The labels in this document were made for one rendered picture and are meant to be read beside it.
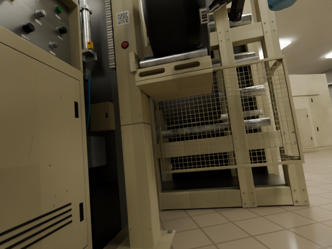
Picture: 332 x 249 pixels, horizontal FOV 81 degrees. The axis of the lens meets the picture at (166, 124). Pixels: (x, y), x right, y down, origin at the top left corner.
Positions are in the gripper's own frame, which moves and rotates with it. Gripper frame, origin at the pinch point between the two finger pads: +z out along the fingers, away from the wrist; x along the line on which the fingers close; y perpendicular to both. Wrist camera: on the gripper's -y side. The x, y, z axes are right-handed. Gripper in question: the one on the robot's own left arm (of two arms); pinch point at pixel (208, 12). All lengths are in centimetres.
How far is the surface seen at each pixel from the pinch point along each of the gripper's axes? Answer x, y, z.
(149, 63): 22.3, -10.0, 23.3
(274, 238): 6, -107, -5
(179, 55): 11.3, -11.4, 13.8
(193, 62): 9.6, -16.8, 7.5
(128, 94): 33, -20, 38
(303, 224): -17, -116, -6
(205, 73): 8.5, -23.4, 3.8
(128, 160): 47, -52, 35
